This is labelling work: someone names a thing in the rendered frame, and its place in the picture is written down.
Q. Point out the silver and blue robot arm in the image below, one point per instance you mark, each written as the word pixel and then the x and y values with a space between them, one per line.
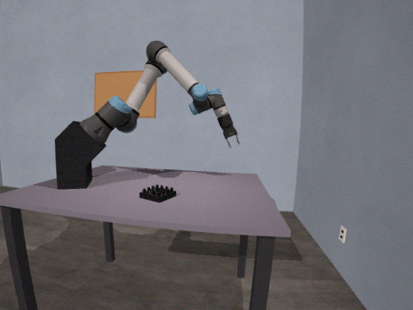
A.
pixel 114 112

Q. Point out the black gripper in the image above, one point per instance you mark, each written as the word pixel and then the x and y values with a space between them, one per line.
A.
pixel 226 123

